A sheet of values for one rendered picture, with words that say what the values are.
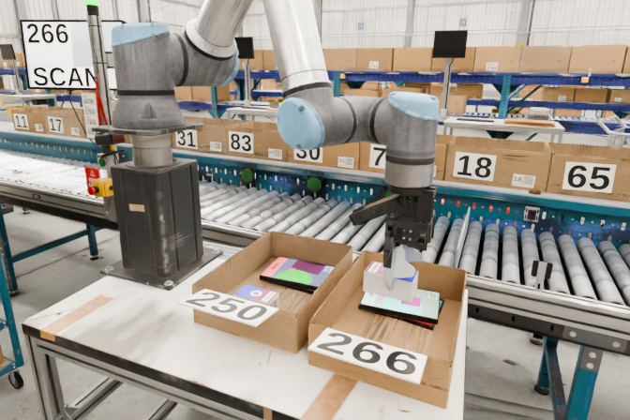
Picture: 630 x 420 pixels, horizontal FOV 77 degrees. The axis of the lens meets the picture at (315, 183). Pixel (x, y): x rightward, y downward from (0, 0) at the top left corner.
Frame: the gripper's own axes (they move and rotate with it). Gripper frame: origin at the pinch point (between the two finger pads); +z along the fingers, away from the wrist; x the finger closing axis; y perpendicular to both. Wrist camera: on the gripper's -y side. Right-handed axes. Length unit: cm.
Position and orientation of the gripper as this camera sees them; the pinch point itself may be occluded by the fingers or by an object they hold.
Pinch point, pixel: (391, 276)
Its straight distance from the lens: 85.5
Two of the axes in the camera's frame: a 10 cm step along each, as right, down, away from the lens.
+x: 4.4, -2.3, 8.7
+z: -0.1, 9.7, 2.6
